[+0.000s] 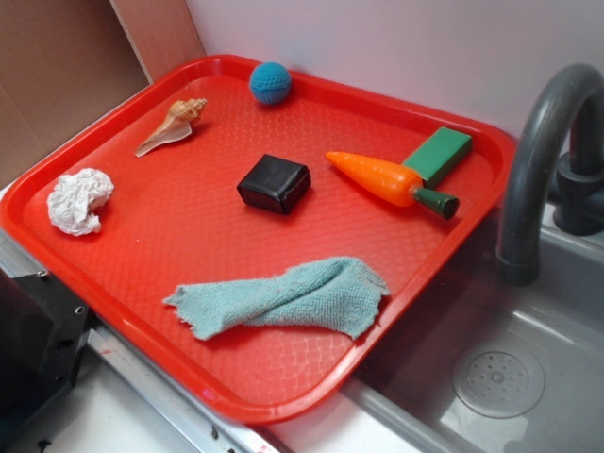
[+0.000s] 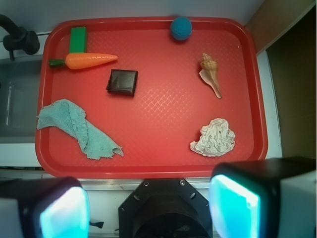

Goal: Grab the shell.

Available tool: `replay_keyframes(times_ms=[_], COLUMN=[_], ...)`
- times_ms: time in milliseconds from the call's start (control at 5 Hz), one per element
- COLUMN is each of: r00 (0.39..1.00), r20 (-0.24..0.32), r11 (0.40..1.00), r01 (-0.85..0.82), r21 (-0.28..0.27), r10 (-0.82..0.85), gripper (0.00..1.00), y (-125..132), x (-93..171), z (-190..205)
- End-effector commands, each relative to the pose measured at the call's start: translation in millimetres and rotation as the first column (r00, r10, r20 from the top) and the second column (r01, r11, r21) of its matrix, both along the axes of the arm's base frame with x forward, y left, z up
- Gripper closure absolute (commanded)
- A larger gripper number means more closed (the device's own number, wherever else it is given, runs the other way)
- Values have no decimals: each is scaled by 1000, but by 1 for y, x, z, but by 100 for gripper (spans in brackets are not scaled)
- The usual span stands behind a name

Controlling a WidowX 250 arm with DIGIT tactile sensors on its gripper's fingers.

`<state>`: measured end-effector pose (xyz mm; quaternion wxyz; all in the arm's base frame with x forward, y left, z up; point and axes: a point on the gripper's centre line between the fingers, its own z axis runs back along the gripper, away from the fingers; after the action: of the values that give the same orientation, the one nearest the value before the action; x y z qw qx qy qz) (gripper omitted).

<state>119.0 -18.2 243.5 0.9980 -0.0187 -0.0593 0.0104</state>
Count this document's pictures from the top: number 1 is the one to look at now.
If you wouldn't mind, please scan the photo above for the brown conch shell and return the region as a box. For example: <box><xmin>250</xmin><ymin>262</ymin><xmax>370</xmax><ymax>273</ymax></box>
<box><xmin>134</xmin><ymin>98</ymin><xmax>208</xmax><ymax>158</ymax></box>

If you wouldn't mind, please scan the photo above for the black square block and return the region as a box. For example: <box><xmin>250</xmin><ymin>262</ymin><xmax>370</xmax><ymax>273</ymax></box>
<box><xmin>237</xmin><ymin>154</ymin><xmax>311</xmax><ymax>215</ymax></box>

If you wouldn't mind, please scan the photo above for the red plastic tray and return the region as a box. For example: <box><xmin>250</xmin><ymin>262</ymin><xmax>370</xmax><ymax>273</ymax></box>
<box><xmin>1</xmin><ymin>56</ymin><xmax>515</xmax><ymax>425</ymax></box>

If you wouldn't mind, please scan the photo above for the light blue cloth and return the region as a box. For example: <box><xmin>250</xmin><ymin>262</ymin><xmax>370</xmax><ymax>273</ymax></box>
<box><xmin>164</xmin><ymin>257</ymin><xmax>391</xmax><ymax>341</ymax></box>

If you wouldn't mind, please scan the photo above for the orange toy carrot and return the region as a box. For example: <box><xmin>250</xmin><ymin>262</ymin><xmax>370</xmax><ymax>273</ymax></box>
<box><xmin>325</xmin><ymin>151</ymin><xmax>461</xmax><ymax>220</ymax></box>

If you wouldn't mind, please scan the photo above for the blue crocheted ball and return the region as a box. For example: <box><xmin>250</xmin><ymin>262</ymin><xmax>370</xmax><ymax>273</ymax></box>
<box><xmin>249</xmin><ymin>62</ymin><xmax>293</xmax><ymax>105</ymax></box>

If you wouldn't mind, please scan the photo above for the green rectangular block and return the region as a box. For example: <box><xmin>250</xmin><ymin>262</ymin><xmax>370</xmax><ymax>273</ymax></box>
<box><xmin>402</xmin><ymin>127</ymin><xmax>473</xmax><ymax>189</ymax></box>

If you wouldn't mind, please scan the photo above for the grey sink basin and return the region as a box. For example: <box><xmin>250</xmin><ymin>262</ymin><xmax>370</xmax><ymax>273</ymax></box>
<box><xmin>344</xmin><ymin>214</ymin><xmax>603</xmax><ymax>452</ymax></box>

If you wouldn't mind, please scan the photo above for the crumpled white paper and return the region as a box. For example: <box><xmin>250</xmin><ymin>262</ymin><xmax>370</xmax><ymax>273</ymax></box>
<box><xmin>46</xmin><ymin>168</ymin><xmax>114</xmax><ymax>237</ymax></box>

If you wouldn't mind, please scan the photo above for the grey curved faucet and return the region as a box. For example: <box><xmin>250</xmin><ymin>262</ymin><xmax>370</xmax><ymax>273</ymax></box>
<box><xmin>496</xmin><ymin>63</ymin><xmax>603</xmax><ymax>286</ymax></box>

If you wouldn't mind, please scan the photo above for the brown cardboard panel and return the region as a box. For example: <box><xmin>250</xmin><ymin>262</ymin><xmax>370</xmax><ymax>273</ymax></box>
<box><xmin>1</xmin><ymin>1</ymin><xmax>205</xmax><ymax>186</ymax></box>

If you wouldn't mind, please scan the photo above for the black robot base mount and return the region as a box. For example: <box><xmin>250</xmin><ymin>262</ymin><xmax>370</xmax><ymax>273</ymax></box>
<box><xmin>1</xmin><ymin>272</ymin><xmax>92</xmax><ymax>452</ymax></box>

